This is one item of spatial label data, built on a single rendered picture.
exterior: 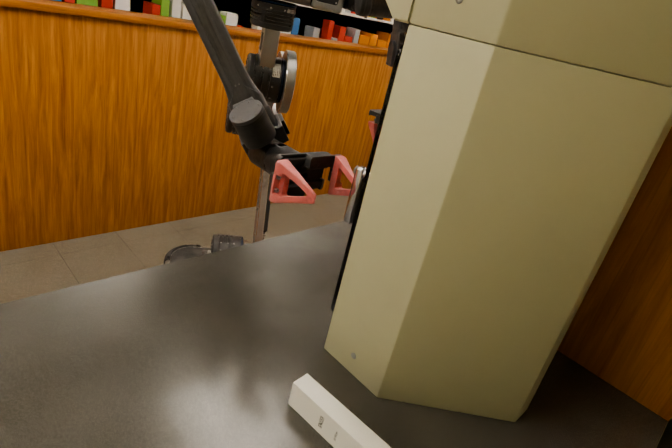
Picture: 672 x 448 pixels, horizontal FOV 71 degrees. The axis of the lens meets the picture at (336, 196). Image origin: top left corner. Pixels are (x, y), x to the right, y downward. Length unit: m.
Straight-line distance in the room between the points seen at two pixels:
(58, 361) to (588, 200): 0.66
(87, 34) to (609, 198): 2.21
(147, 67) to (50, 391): 2.06
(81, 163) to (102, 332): 1.92
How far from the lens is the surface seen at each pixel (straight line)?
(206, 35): 0.88
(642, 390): 0.94
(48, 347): 0.73
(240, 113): 0.77
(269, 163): 0.78
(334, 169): 0.77
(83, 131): 2.55
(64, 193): 2.65
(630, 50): 0.56
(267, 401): 0.65
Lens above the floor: 1.42
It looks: 23 degrees down
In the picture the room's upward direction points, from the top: 13 degrees clockwise
